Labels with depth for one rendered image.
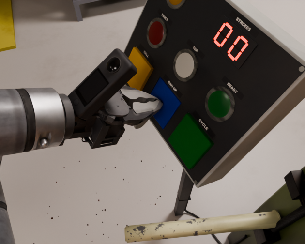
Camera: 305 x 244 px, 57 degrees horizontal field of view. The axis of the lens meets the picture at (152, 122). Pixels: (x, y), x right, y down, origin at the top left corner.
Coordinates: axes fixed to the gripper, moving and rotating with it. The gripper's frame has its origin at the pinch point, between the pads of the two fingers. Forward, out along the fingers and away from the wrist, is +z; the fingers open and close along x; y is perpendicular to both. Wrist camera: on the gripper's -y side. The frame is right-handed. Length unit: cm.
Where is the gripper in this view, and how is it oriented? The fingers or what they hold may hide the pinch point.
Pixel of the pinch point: (158, 100)
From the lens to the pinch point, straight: 55.1
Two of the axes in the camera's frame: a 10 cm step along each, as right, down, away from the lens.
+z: 7.5, -1.0, 6.6
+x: 5.1, 7.2, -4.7
